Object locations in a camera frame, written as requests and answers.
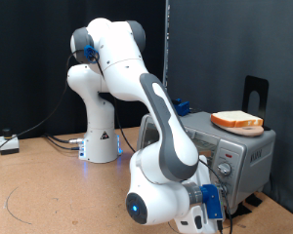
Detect blue cable clip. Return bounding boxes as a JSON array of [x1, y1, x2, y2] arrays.
[[83, 44, 101, 64]]

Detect black cable silver connector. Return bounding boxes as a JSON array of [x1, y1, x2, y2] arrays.
[[42, 132, 86, 145]]

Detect silver oven knob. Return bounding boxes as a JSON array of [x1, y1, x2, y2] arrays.
[[217, 162, 233, 178]]

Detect black metal bookend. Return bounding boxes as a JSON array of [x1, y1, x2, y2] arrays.
[[242, 75, 271, 132]]

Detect grey backdrop curtain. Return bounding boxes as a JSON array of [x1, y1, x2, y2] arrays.
[[167, 0, 293, 220]]

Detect vertical aluminium pole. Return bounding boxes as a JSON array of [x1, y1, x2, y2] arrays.
[[160, 0, 172, 96]]

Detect long black hanging cable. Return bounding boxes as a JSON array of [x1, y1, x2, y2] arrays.
[[0, 52, 81, 164]]

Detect black camera cable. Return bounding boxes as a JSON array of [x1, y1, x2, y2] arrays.
[[91, 53, 234, 234]]

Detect black base power cable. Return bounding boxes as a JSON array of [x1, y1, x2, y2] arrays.
[[46, 136, 82, 152]]

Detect round wooden plate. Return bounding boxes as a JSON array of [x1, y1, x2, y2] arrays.
[[219, 126, 266, 138]]

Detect spatula with blue grip block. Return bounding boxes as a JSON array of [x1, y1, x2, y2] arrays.
[[173, 97, 206, 117]]

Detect white emergency stop box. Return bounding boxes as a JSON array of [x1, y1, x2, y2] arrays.
[[0, 128, 21, 156]]

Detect silver toaster oven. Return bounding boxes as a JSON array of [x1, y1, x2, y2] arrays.
[[136, 110, 277, 215]]

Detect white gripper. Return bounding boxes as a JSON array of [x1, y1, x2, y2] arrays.
[[174, 163, 227, 234]]

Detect wrist camera on blue mount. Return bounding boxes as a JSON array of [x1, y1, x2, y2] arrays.
[[199, 183, 227, 232]]

